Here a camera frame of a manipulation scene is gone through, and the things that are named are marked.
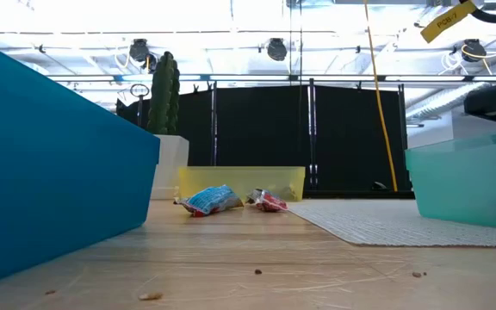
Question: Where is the black ceiling lamp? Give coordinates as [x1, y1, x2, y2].
[462, 38, 488, 62]
[129, 37, 151, 62]
[267, 37, 288, 62]

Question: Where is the teal translucent plastic bin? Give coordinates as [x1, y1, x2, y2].
[405, 128, 496, 233]

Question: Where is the black partition screen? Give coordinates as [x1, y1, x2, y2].
[115, 84, 412, 200]

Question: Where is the grey woven mat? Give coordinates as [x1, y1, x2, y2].
[288, 198, 496, 249]

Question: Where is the yellow translucent plastic bin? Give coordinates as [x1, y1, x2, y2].
[177, 165, 307, 202]

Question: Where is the green cactus plant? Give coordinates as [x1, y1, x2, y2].
[146, 50, 181, 135]

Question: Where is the dark blue plastic bin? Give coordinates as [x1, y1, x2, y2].
[0, 39, 161, 290]

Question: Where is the yellow cable label tag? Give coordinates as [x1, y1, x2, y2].
[419, 0, 478, 44]

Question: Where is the yellow hanging cable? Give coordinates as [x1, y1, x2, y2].
[363, 0, 400, 193]

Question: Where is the black ring-top stand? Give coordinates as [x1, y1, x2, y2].
[129, 83, 151, 135]

